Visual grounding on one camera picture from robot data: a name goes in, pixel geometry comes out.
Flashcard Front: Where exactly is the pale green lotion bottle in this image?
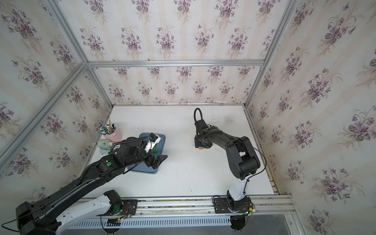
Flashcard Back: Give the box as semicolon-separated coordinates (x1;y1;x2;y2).
97;139;115;151

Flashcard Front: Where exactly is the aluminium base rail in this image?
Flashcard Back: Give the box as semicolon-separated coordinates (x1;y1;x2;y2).
72;195;302;234

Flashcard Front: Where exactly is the pink pen holder cup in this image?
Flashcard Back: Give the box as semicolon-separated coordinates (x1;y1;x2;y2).
103;128;122;143

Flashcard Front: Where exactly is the blue plastic tray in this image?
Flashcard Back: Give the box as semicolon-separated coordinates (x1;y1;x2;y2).
127;133;166;174

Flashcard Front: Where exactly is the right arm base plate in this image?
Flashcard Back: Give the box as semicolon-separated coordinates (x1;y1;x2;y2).
211;196;254;214

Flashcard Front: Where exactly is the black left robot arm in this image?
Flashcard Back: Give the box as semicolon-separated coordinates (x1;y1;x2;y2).
16;133;167;235

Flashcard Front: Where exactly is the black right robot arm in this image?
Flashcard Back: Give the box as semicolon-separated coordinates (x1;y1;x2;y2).
194;119;261;211

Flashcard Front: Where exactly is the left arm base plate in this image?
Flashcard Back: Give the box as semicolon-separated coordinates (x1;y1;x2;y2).
104;199;138;218

